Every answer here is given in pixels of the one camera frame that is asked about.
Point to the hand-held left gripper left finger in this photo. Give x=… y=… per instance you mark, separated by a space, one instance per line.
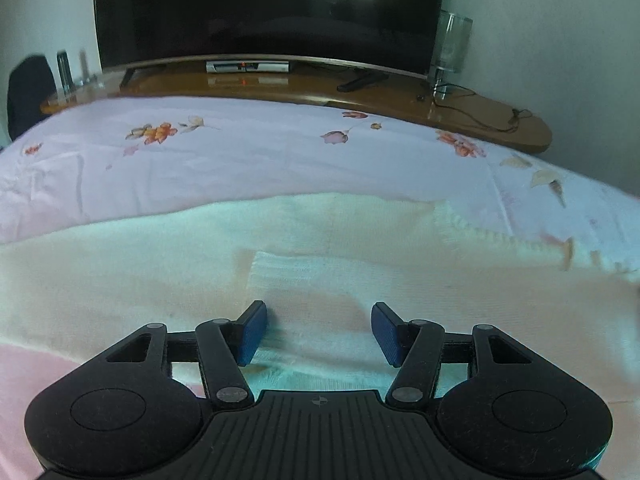
x=252 y=332

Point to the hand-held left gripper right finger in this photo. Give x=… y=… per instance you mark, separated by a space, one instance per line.
x=386 y=332

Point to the white knitted sweater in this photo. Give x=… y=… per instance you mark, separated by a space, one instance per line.
x=320 y=280

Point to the pink floral bed sheet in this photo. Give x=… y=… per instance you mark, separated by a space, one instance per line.
x=250 y=160

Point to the wooden television shelf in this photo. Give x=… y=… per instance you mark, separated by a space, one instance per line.
x=300 y=87

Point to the black remote control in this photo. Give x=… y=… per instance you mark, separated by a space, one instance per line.
x=362 y=81

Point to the silver set-top box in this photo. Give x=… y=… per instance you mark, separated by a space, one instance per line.
x=247 y=66

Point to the clear glass vase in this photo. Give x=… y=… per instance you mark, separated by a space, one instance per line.
x=452 y=42

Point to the clear glass bottle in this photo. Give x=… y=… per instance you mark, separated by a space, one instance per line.
x=86 y=67
x=64 y=70

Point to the black flat television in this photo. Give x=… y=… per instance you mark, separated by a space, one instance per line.
x=260 y=5

